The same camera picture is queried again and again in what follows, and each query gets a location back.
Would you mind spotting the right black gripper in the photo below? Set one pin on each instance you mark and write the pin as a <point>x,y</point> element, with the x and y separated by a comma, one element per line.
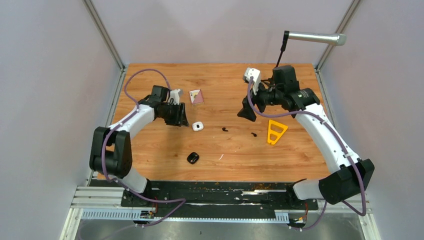
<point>247,112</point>

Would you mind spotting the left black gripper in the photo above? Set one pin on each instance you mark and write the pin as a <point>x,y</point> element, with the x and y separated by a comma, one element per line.
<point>179,120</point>

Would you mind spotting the white earbud charging case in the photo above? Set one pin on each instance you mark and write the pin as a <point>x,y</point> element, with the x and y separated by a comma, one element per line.
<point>197,126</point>

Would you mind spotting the black earbud charging case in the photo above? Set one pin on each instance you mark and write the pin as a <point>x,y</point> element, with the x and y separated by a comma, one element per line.
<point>193,157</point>

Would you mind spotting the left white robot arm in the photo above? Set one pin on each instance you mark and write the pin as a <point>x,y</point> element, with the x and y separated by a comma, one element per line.
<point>111,150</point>

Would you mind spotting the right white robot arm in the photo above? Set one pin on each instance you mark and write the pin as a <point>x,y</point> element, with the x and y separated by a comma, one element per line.
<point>349,174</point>

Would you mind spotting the pink card box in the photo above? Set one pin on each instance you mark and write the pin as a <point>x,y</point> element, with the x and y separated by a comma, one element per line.
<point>196,97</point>

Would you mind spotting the yellow triangular plastic piece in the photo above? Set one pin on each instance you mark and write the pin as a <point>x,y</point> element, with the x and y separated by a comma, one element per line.
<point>275,131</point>

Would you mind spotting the black tripod stand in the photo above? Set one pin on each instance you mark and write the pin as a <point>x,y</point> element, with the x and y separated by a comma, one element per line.
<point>283,47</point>

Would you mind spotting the silver microphone tube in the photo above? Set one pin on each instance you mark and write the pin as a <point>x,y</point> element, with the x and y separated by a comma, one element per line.
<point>334,39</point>

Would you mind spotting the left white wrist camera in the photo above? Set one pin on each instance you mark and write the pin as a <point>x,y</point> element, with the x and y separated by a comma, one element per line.
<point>175,96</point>

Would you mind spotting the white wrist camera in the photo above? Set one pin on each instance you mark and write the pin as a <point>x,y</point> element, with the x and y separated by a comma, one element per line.
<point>175,96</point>
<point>254,75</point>

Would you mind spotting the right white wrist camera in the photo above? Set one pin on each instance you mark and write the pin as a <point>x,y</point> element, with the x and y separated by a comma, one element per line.
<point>254,75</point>

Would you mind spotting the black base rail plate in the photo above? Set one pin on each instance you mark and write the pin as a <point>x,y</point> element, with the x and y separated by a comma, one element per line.
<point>225,200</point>

